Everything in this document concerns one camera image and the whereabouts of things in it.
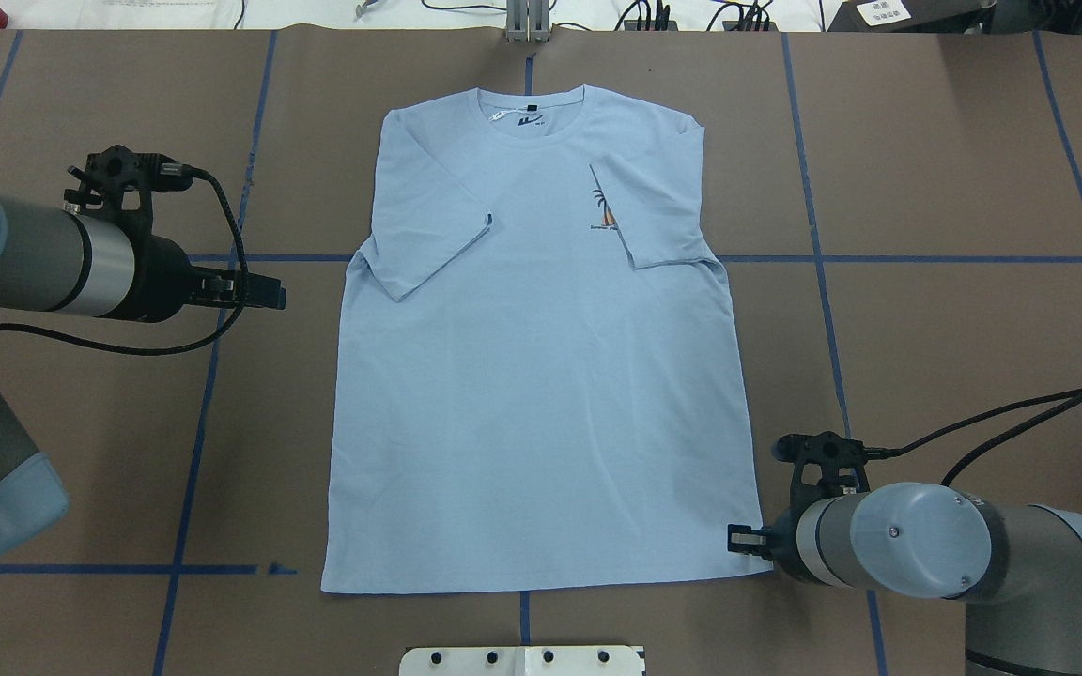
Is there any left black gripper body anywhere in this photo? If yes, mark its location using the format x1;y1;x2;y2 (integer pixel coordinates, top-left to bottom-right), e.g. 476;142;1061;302
124;235;194;324

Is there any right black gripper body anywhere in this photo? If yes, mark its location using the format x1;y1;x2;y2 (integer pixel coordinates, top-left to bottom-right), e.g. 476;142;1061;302
765;509;814;583

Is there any light blue t-shirt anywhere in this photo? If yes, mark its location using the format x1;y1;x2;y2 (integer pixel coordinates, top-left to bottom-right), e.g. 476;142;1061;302
319;84;770;595

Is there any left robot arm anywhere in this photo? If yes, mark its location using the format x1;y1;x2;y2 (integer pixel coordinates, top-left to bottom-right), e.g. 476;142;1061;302
0;160;287;557

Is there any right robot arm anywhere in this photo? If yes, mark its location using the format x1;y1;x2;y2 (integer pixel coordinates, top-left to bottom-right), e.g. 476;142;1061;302
727;483;1082;675

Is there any black box with label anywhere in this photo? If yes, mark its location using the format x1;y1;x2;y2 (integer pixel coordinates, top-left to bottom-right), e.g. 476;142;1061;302
826;1;997;34

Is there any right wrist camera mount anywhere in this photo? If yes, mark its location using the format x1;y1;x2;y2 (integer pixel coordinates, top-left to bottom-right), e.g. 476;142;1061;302
770;432;902;516

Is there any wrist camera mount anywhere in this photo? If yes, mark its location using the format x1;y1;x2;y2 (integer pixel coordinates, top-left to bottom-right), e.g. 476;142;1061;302
770;432;902;516
63;145;194;220

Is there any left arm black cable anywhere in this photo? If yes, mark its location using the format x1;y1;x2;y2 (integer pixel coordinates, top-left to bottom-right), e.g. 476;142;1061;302
0;164;251;358

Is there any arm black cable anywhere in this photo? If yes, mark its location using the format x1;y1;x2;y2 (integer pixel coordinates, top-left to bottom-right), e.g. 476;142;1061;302
865;386;1082;487
0;164;251;358

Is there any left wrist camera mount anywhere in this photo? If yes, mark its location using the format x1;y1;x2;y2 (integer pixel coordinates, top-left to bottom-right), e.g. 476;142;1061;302
63;145;194;220

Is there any white pillar with base plate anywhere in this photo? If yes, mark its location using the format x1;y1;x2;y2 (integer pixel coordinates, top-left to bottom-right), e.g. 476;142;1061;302
398;645;647;675

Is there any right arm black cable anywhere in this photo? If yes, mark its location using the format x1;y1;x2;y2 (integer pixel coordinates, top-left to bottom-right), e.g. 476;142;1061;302
865;386;1082;487

